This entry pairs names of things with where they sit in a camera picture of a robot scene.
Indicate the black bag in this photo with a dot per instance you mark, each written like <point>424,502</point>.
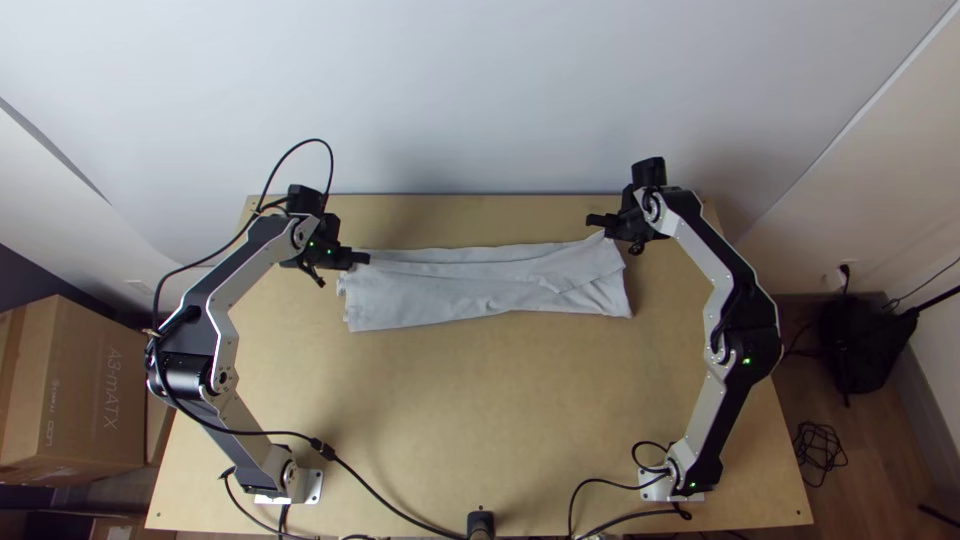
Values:
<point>862,345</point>

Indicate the light grey t-shirt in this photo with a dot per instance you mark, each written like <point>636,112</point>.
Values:
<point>465,289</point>

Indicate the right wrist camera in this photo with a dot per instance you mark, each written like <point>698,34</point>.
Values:
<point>637,247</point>

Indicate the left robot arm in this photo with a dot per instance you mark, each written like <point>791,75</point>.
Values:
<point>225,300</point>

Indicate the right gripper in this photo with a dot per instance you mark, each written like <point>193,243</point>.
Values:
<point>619,223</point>

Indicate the large cardboard box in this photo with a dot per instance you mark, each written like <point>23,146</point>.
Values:
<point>67,382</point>

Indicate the black tripod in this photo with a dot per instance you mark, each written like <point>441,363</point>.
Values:
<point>930,301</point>

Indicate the black camera pole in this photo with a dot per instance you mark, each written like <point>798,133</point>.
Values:
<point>480,525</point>

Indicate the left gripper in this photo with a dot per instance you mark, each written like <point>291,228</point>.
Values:
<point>343,256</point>

